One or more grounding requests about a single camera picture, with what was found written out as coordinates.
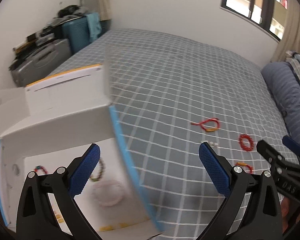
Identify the multicolour glass bead bracelet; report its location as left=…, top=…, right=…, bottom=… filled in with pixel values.
left=33, top=165, right=49, bottom=176

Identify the red cord bracelet gold tube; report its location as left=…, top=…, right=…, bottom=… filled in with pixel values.
left=235, top=162, right=253, bottom=174

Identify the white blue cardboard box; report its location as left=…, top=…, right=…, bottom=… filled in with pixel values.
left=0, top=64, right=163, bottom=239

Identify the thin red cord bracelet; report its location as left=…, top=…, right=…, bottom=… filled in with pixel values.
left=189, top=117, right=220, bottom=133

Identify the grey checked bed cover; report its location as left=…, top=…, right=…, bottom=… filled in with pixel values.
left=56, top=29, right=296, bottom=239

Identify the pink white bead bracelet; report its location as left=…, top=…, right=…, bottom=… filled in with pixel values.
left=92, top=178, right=127, bottom=208

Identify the dark framed window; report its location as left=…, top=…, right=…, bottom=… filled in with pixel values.
left=221, top=0, right=288, bottom=40

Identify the red bead bracelet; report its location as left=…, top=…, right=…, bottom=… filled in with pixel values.
left=238, top=134, right=255, bottom=152

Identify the blue striped pillow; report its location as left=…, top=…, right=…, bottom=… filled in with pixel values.
left=261, top=62, right=300, bottom=144

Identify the teal suitcase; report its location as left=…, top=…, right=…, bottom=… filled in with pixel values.
left=62, top=15, right=111, bottom=54

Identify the grey suitcase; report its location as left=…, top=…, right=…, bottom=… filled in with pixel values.
left=9, top=39, right=72, bottom=87

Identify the beige curtain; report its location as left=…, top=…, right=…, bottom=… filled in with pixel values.
left=270, top=0, right=300, bottom=62

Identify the teal cloth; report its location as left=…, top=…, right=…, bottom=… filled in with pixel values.
left=86, top=12, right=102, bottom=43

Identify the brown wooden bead bracelet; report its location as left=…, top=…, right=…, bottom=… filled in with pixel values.
left=88, top=158, right=107, bottom=183

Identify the person's right hand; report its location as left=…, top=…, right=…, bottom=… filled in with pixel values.
left=281, top=197, right=300, bottom=233

